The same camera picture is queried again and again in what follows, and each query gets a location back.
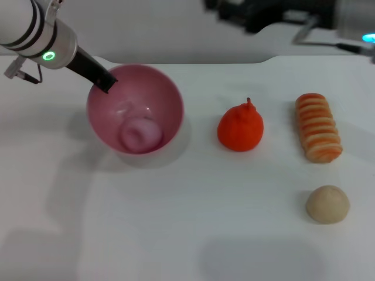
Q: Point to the pink plastic bowl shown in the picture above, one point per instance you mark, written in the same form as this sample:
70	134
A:
155	90

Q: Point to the beige round bun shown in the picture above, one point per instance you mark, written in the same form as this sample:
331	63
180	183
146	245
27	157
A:
328	206

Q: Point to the pink toy peach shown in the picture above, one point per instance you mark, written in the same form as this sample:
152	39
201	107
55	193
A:
140	135

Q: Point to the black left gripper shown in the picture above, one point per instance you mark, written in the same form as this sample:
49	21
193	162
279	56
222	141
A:
85	64

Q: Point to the orange toy pear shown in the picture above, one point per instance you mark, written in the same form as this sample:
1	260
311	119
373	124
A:
240	131

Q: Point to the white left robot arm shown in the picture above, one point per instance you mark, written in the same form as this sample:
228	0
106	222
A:
32	26

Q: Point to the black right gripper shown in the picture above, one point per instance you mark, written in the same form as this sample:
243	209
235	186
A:
257	13

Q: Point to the orange striped bread roll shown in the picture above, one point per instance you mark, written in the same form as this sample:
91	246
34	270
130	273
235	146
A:
317	128

